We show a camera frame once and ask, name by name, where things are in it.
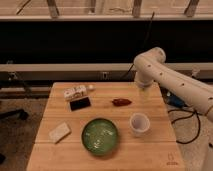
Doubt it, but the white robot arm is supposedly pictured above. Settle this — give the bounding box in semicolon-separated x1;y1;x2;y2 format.
133;47;213;124

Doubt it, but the white ceramic cup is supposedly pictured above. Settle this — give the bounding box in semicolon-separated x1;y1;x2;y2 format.
129;113;150;137

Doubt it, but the blue box on floor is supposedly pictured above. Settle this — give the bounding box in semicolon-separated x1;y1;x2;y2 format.
169;96;185;108

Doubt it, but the green plate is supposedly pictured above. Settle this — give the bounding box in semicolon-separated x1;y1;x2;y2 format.
81;118;119;156

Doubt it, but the black rectangular block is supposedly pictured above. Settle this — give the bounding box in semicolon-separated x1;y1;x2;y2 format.
70;97;91;111

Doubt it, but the white patterned box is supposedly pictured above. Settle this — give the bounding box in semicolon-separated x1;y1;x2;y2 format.
64;85;87;100

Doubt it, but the beige sponge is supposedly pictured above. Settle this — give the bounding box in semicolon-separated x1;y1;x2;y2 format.
49;123;71;143

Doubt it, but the office chair base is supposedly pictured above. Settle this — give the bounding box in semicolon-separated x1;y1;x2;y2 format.
0;109;29;120

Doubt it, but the black cable on floor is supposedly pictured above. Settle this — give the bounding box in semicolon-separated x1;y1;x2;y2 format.
168;108;202;145

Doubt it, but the black hanging cable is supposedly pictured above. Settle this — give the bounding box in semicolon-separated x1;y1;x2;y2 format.
120;11;156;80

